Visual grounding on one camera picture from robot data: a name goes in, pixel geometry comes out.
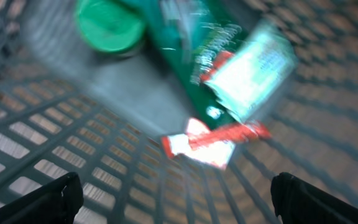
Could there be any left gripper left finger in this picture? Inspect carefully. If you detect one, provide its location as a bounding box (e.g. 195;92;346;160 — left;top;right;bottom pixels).
0;172;84;224

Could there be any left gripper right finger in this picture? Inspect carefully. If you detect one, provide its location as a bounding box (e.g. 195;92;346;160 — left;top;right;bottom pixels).
270;172;358;224

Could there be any red white stick sachet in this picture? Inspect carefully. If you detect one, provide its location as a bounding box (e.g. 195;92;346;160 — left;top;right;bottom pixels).
161;118;272;170

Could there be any light teal packet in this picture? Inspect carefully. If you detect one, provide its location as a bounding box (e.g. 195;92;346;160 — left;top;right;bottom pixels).
206;20;297;123

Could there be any green lid jar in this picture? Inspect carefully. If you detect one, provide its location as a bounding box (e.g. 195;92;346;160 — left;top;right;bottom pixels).
75;0;147;54

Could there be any green 3M gloves packet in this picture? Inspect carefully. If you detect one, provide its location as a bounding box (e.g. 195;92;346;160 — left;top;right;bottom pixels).
126;0;249;129

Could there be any grey plastic mesh basket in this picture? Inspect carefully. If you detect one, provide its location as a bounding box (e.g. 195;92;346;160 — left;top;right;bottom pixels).
0;0;358;223

